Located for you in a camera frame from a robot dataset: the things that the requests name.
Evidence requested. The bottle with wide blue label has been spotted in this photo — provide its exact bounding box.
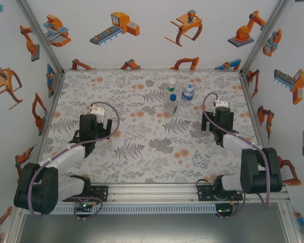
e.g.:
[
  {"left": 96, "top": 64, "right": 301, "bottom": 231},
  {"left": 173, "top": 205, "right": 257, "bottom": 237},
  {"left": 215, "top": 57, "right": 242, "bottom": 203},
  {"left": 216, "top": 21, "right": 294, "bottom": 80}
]
[{"left": 181, "top": 84, "right": 195, "bottom": 102}]

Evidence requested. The clear bottle small blue label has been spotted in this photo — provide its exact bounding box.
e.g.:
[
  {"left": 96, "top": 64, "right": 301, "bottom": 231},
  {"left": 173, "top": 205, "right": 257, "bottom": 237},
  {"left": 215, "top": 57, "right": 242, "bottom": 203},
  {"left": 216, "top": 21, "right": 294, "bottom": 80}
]
[{"left": 165, "top": 94, "right": 180, "bottom": 118}]

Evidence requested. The clear bottle green label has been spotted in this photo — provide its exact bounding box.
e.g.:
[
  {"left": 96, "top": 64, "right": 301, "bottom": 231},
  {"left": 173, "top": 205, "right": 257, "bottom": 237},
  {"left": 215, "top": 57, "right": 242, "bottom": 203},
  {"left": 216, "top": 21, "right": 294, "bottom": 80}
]
[{"left": 165, "top": 77, "right": 178, "bottom": 102}]

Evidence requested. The grey floral table cloth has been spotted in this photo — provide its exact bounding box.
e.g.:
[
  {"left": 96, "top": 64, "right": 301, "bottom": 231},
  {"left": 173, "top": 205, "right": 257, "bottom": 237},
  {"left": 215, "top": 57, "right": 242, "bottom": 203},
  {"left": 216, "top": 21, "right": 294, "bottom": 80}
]
[{"left": 42, "top": 70, "right": 273, "bottom": 184}]

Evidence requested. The circuit board with green light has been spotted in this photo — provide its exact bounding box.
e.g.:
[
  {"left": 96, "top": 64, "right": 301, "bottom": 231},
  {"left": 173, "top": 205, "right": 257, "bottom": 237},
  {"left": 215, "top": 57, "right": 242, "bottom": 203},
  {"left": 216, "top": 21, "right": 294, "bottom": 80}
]
[
  {"left": 216, "top": 207, "right": 234, "bottom": 216},
  {"left": 74, "top": 203, "right": 95, "bottom": 213}
]

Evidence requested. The aluminium frame rail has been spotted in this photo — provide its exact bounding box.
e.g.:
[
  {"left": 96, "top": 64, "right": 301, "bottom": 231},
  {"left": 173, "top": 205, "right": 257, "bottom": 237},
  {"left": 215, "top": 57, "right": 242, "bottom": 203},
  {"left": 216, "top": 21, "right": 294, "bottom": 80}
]
[
  {"left": 239, "top": 70, "right": 267, "bottom": 150},
  {"left": 36, "top": 70, "right": 66, "bottom": 165},
  {"left": 63, "top": 67, "right": 241, "bottom": 72}
]

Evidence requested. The wide aluminium base rail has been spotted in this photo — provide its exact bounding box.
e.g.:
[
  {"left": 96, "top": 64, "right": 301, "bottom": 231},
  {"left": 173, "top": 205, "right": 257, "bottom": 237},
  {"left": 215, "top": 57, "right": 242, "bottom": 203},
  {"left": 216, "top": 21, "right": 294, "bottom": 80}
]
[{"left": 40, "top": 183, "right": 291, "bottom": 204}]

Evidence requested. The aluminium frame post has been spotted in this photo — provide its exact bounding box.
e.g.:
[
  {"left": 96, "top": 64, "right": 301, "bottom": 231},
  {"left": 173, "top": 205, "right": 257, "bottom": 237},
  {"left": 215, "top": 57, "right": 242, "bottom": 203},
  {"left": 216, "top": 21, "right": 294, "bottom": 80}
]
[
  {"left": 15, "top": 0, "right": 66, "bottom": 74},
  {"left": 5, "top": 212, "right": 26, "bottom": 243},
  {"left": 239, "top": 0, "right": 291, "bottom": 74},
  {"left": 277, "top": 202, "right": 303, "bottom": 243}
]

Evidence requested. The slotted grey cable duct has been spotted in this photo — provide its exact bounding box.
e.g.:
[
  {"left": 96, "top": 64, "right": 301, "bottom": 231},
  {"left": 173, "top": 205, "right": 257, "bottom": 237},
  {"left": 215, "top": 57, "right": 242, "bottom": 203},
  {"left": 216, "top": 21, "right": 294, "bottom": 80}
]
[{"left": 50, "top": 204, "right": 216, "bottom": 215}]

